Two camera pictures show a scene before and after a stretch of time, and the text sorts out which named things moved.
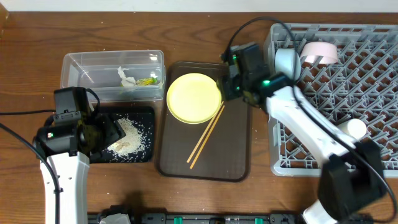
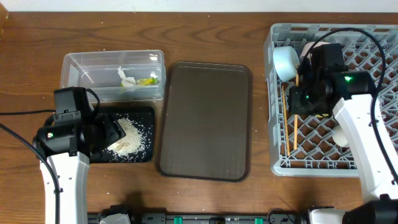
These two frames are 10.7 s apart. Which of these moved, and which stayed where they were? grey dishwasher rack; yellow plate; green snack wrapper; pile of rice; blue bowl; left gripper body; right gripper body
Moved: right gripper body; yellow plate
Stayed: green snack wrapper; left gripper body; pile of rice; blue bowl; grey dishwasher rack
